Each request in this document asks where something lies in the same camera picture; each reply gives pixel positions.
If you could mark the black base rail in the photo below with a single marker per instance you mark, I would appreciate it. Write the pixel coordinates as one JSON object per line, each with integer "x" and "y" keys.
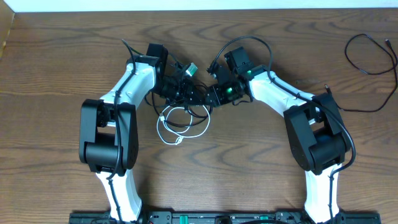
{"x": 280, "y": 216}

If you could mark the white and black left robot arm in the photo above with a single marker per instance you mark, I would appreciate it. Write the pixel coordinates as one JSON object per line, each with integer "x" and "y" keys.
{"x": 108, "y": 142}

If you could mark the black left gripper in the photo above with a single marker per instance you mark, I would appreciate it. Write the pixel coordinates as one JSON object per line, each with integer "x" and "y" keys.
{"x": 188, "y": 88}

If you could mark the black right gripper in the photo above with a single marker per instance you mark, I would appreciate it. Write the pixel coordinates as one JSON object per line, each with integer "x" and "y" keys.
{"x": 216, "y": 98}

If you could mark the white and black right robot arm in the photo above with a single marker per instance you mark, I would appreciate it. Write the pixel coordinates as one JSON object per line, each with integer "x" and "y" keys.
{"x": 317, "y": 137}

